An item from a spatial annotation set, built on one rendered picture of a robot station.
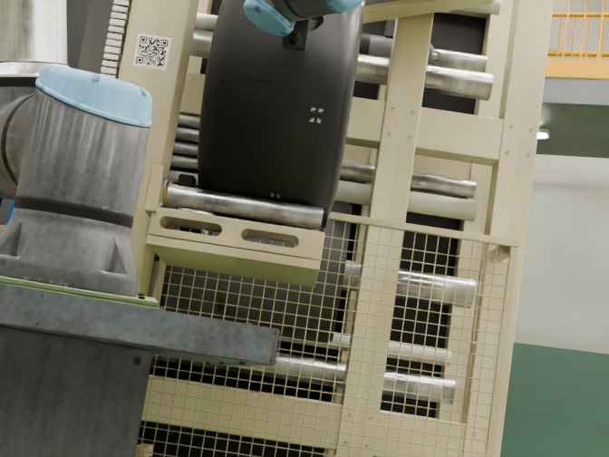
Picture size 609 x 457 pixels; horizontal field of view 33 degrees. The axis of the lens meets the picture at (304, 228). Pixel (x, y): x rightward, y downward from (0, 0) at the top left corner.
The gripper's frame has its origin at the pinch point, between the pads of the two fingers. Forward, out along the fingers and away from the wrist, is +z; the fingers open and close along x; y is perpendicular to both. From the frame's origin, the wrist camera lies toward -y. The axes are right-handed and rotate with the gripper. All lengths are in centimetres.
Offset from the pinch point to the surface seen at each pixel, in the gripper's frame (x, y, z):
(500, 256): -57, -19, 68
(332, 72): -7.6, -5.8, 2.8
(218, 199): 11.8, -31.2, 18.0
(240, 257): 5.2, -42.9, 17.5
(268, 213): 1.1, -32.3, 18.5
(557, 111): -177, 234, 529
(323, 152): -8.4, -20.3, 10.2
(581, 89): -187, 242, 503
